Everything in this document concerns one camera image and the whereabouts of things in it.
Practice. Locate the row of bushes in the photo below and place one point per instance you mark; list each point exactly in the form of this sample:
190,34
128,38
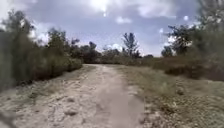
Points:
36,60

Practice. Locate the row of trees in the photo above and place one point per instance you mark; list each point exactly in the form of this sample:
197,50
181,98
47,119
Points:
113,53

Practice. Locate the bushes and trees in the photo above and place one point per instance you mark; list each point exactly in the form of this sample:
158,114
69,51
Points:
196,50

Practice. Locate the dry grass verge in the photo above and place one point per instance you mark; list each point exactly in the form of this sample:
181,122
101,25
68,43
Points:
186,100

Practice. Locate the pale sandy dirt path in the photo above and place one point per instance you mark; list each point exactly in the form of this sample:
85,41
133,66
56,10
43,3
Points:
100,96

